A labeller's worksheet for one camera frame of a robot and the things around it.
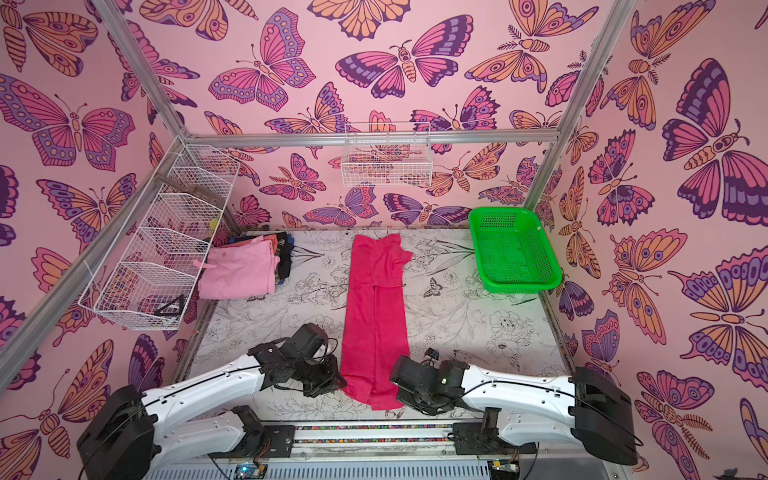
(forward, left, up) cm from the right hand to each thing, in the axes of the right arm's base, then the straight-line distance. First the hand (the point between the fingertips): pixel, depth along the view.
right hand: (396, 404), depth 76 cm
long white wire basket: (+23, +65, +22) cm, 72 cm away
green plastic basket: (+56, -43, -4) cm, 71 cm away
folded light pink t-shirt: (+39, +53, +4) cm, 66 cm away
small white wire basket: (+66, +4, +30) cm, 73 cm away
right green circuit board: (-12, -27, -5) cm, 30 cm away
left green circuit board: (-15, +35, -4) cm, 38 cm away
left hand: (+5, +12, +2) cm, 13 cm away
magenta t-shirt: (+17, +6, -2) cm, 18 cm away
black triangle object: (+16, +60, +16) cm, 64 cm away
